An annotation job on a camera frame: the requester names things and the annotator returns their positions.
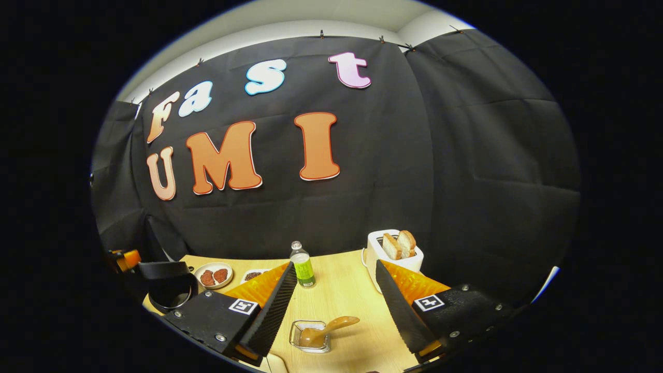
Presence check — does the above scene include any round white plate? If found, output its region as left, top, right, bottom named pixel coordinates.
left=193, top=262, right=234, bottom=289

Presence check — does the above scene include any wooden spoon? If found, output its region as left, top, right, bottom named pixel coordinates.
left=299, top=316, right=361, bottom=348

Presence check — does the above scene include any black rice cooker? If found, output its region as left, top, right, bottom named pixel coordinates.
left=137, top=261, right=200, bottom=314

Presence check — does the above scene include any green drink bottle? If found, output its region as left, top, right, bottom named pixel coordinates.
left=290, top=241, right=316, bottom=288

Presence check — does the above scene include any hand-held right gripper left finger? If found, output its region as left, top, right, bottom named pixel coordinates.
left=161, top=262, right=299, bottom=367

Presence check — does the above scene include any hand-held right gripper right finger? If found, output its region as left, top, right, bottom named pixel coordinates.
left=376, top=259, right=516, bottom=363

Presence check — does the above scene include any black backdrop cloth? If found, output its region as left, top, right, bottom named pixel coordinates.
left=91, top=28, right=581, bottom=306

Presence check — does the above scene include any white toaster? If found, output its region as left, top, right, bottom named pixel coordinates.
left=363, top=229, right=424, bottom=293

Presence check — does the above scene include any toast bread slice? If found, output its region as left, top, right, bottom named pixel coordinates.
left=382, top=233, right=402, bottom=261
left=398, top=230, right=417, bottom=258

